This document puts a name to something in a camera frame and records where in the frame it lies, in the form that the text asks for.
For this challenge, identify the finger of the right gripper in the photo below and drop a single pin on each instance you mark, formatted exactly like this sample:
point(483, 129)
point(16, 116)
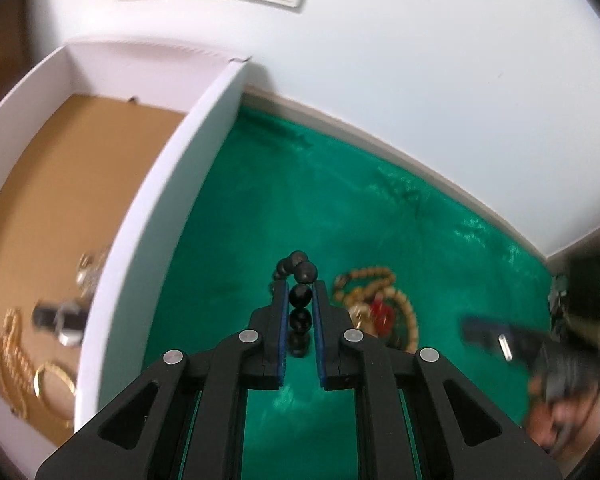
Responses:
point(512, 342)

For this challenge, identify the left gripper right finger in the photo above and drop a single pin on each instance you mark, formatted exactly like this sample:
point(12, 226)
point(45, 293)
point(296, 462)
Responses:
point(375, 374)

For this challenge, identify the person's right hand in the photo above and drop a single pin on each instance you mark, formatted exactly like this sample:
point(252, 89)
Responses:
point(567, 427)

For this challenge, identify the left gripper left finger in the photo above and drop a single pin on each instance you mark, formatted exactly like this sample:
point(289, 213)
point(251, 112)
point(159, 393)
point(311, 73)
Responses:
point(184, 416)

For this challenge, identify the black strap wristwatch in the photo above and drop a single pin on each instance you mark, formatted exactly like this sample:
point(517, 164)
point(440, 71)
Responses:
point(66, 321)

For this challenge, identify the white cardboard box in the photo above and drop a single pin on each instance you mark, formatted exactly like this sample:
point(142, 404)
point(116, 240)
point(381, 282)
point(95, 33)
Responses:
point(104, 148)

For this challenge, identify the cluttered items beside table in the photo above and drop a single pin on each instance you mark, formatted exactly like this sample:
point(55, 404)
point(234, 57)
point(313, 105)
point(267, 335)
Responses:
point(557, 302)

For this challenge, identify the green satin cloth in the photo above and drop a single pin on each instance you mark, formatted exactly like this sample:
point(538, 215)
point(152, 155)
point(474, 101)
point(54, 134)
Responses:
point(276, 187)

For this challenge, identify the gold bangle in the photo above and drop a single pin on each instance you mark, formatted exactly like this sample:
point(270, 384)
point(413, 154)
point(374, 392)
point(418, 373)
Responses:
point(55, 388)

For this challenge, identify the red bead ornament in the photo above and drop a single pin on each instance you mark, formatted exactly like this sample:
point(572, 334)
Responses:
point(383, 317)

